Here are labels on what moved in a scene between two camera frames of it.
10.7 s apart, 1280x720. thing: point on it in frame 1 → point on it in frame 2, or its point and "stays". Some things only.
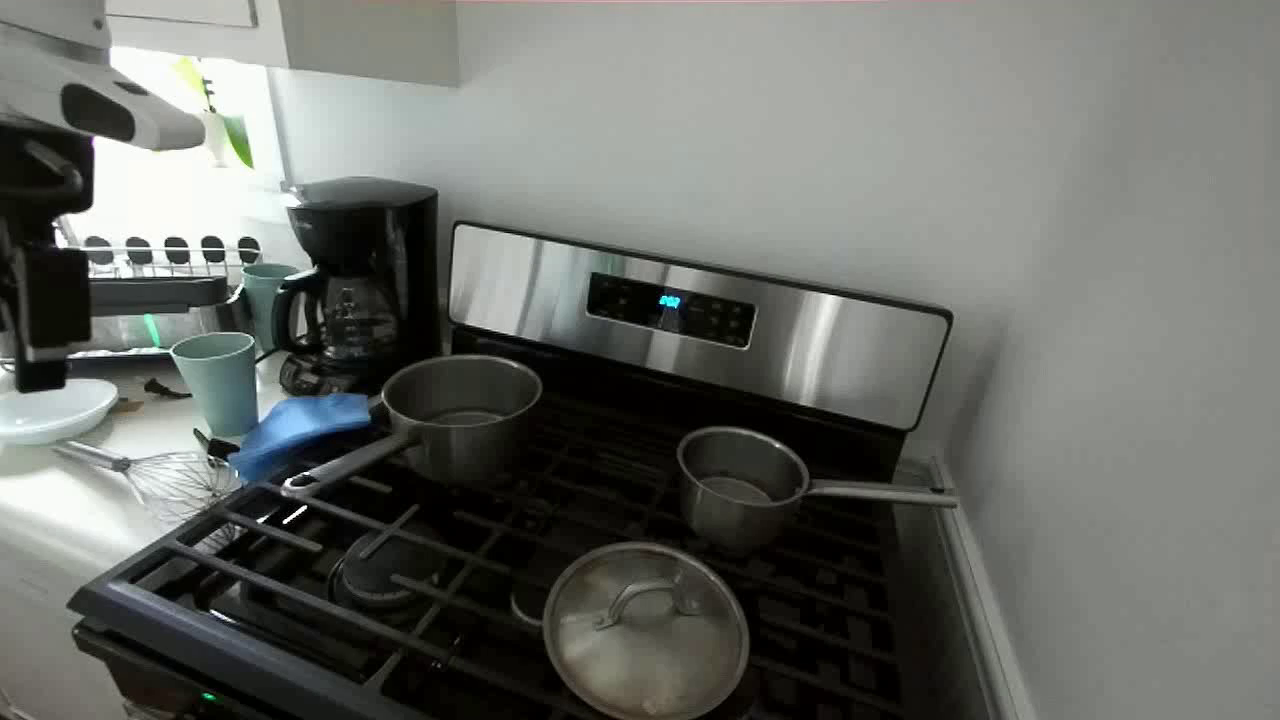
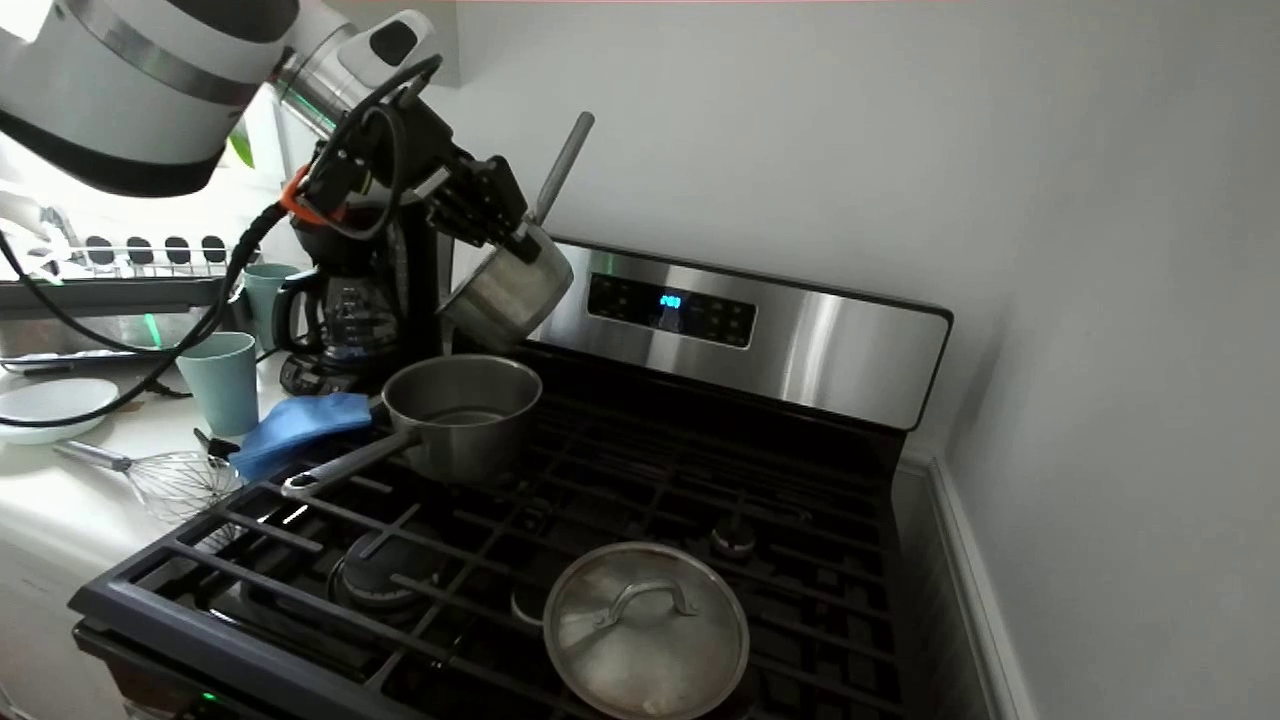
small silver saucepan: x=741 y=485 → x=506 y=293
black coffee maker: x=370 y=286 stays
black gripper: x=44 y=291 → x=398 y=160
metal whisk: x=167 y=476 stays
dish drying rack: x=155 y=286 stays
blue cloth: x=279 y=431 stays
